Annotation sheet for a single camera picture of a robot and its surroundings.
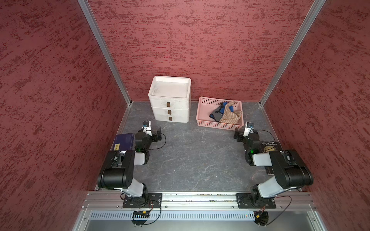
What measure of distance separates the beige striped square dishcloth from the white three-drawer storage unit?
28 cm

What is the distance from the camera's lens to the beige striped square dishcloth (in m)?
1.02

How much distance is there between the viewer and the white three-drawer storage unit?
919 mm
